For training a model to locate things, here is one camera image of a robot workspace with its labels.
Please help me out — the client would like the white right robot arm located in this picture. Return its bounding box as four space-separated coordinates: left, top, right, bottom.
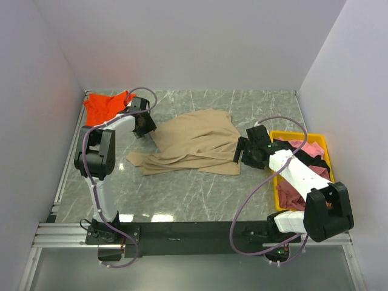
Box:
233 125 354 242

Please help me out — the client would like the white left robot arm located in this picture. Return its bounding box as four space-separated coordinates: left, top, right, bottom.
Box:
74 96 156 244

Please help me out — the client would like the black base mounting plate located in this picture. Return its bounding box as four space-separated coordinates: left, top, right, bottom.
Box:
85 221 295 261

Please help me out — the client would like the pink t shirt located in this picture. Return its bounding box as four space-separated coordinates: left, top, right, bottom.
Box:
274 150 332 211

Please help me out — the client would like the orange t shirt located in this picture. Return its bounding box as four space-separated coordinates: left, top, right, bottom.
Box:
84 90 136 127

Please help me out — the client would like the black t shirt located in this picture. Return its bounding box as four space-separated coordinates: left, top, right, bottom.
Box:
273 136 331 179

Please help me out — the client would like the aluminium frame rail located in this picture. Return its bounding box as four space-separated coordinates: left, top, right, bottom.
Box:
18 89 92 291

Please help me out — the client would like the yellow plastic bin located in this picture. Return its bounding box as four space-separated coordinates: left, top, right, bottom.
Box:
269 130 335 199

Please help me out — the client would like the beige t shirt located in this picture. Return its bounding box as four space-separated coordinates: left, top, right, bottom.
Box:
127 109 241 176

